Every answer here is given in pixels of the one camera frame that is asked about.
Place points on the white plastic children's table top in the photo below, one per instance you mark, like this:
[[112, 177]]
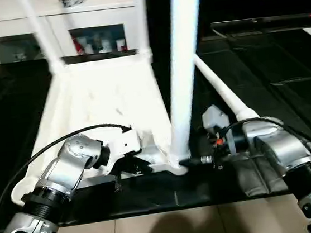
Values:
[[103, 100]]

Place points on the black metal bar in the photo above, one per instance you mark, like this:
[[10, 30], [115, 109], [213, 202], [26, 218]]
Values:
[[268, 20]]

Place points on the white plastic table leg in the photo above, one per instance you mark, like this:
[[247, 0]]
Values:
[[222, 89], [42, 34], [141, 17], [184, 51]]

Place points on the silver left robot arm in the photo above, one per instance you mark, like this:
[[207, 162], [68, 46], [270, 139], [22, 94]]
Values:
[[41, 202]]

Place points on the black work mat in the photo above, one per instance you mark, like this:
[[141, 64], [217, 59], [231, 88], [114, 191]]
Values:
[[10, 122]]

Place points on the white glass-door cabinet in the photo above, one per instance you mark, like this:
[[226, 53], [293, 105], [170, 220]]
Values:
[[49, 22]]

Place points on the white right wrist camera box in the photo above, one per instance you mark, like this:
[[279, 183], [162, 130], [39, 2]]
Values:
[[214, 116]]

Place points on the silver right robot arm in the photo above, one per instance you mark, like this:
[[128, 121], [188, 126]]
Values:
[[295, 157]]

